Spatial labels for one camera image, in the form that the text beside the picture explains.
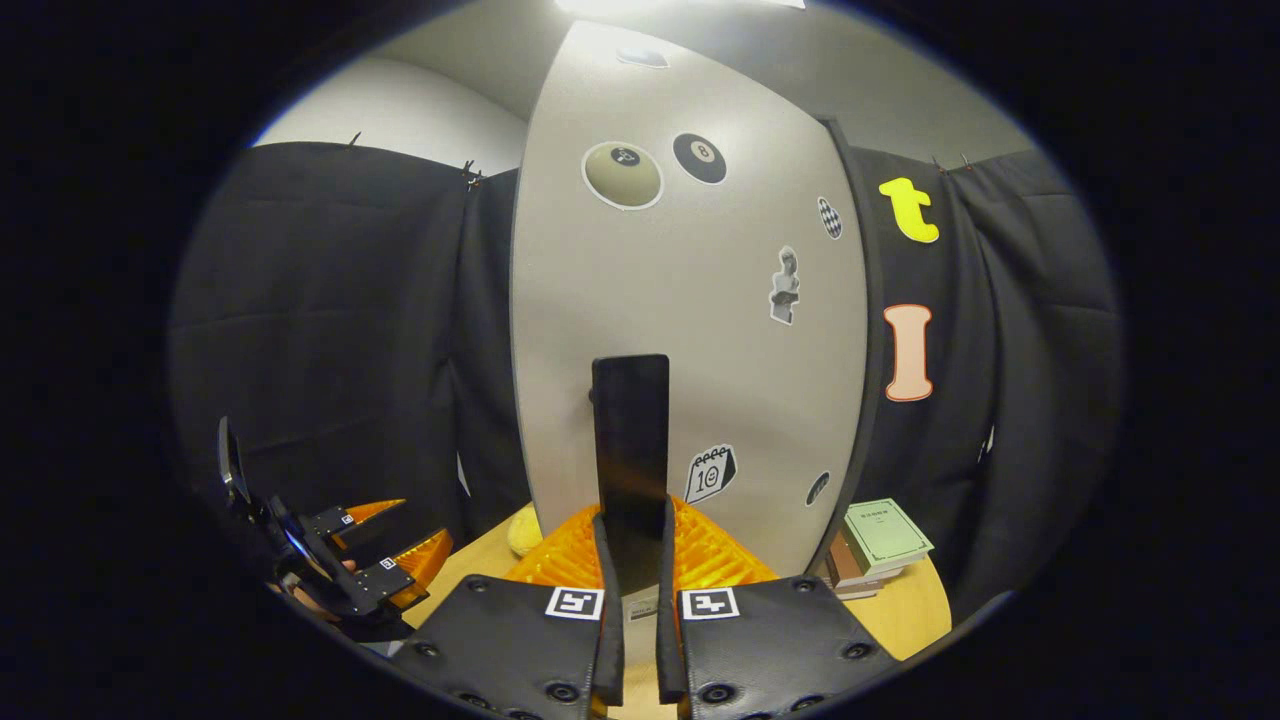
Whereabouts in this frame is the large ceiling light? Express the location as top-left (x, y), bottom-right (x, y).
top-left (555, 0), bottom-right (806, 16)

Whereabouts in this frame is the yellow round object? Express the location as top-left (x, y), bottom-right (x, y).
top-left (507, 503), bottom-right (547, 558)

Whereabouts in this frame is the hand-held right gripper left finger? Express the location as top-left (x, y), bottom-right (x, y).
top-left (385, 503), bottom-right (628, 720)

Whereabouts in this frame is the grey cabinet door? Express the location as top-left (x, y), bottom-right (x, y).
top-left (510, 20), bottom-right (871, 581)

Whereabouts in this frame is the brown book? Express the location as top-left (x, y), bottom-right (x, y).
top-left (830, 530), bottom-right (883, 591)

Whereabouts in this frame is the green book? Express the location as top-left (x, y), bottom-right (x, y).
top-left (843, 498), bottom-right (935, 577)

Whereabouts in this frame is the black cabinet door handle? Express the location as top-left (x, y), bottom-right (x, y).
top-left (590, 353), bottom-right (672, 598)

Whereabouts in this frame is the black backdrop cloth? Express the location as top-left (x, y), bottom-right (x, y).
top-left (165, 140), bottom-right (1126, 626)

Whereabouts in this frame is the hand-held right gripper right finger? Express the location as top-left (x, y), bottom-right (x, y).
top-left (653, 495), bottom-right (903, 720)

